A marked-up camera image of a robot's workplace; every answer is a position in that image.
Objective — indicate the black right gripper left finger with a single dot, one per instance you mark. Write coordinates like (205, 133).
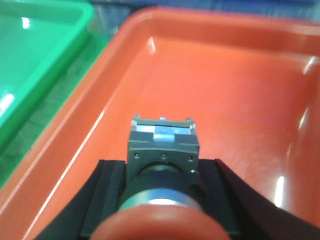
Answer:
(95, 201)

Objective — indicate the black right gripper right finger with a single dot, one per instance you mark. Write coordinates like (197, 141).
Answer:
(243, 212)

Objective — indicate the red push button switch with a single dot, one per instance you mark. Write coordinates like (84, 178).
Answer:
(164, 196)

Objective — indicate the red plastic tray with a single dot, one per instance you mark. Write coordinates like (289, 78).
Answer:
(251, 84)

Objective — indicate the green plastic tray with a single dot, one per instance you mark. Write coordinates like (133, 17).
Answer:
(37, 40)

